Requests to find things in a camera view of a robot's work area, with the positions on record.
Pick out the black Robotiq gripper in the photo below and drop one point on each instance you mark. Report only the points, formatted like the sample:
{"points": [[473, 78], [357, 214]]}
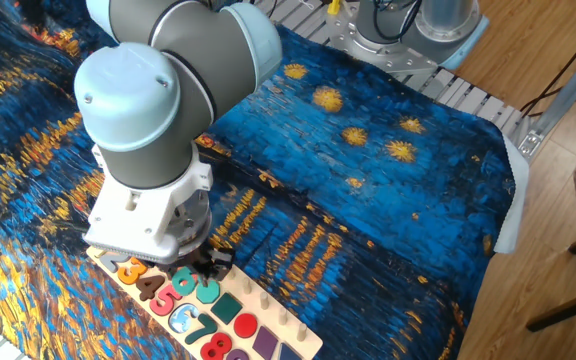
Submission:
{"points": [[195, 260]]}

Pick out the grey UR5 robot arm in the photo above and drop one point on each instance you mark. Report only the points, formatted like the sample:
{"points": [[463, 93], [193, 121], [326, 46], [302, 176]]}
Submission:
{"points": [[128, 100]]}

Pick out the teal hexagon shape piece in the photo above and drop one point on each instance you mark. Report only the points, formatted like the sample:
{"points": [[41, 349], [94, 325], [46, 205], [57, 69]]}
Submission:
{"points": [[209, 295]]}

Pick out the wooden number shape puzzle board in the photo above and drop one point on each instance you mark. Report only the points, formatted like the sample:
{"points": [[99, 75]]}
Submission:
{"points": [[248, 300]]}

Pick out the red circle shape piece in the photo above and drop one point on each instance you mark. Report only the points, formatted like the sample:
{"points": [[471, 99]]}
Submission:
{"points": [[245, 325]]}

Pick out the purple trapezoid shape piece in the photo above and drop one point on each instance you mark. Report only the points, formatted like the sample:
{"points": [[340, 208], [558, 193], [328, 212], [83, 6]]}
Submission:
{"points": [[265, 344]]}

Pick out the navy triangle shape piece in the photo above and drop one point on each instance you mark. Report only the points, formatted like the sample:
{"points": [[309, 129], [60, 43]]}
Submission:
{"points": [[289, 354]]}

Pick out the wooden peg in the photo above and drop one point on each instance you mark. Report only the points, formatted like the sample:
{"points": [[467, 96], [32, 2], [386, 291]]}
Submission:
{"points": [[301, 332], [283, 316], [247, 286], [264, 301], [230, 274]]}

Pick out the dark green square piece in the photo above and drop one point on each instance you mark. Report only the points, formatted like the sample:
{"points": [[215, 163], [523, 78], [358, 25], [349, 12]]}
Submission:
{"points": [[226, 308]]}

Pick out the dark green number seven piece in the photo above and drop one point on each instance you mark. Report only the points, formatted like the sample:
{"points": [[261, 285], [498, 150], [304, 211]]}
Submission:
{"points": [[207, 325]]}

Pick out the brown number four piece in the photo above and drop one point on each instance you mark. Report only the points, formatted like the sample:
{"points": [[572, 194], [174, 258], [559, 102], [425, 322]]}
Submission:
{"points": [[154, 286]]}

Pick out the pink number five piece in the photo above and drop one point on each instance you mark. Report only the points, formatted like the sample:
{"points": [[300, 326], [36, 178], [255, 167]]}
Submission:
{"points": [[160, 305]]}

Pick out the orange number three piece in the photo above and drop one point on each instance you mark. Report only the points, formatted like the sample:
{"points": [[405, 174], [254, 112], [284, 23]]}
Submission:
{"points": [[138, 267]]}

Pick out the red number eight piece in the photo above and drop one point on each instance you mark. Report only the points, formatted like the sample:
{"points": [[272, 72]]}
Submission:
{"points": [[215, 347]]}

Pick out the purple number nine piece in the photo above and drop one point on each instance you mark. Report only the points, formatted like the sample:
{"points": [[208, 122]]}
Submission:
{"points": [[238, 356]]}

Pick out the grey-blue number two piece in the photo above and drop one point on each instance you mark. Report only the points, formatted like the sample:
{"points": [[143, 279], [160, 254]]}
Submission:
{"points": [[110, 265]]}

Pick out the starry night print tablecloth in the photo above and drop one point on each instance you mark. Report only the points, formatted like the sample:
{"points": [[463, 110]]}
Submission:
{"points": [[368, 200]]}

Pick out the yellow plastic clip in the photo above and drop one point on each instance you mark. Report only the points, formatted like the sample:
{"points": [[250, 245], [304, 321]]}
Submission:
{"points": [[334, 7]]}

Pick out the white under cloth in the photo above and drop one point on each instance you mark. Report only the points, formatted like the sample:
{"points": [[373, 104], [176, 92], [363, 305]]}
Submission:
{"points": [[515, 210]]}

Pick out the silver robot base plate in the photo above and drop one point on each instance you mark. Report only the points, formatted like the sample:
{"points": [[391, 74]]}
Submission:
{"points": [[393, 60]]}

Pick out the aluminium frame bar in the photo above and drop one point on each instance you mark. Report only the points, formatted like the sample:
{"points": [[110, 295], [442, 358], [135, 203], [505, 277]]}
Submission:
{"points": [[563, 100]]}

